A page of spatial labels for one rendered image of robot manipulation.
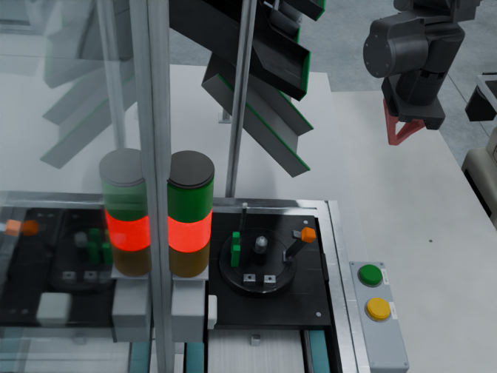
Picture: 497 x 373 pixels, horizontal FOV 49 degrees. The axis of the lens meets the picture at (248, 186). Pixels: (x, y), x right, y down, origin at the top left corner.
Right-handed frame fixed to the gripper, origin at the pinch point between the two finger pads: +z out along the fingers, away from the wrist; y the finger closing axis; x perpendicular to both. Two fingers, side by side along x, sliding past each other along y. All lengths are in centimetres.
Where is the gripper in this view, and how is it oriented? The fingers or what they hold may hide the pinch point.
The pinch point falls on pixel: (394, 140)
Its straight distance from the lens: 86.9
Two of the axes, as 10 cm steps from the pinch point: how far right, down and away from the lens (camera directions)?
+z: -1.2, 6.7, 7.3
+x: 9.9, 0.6, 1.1
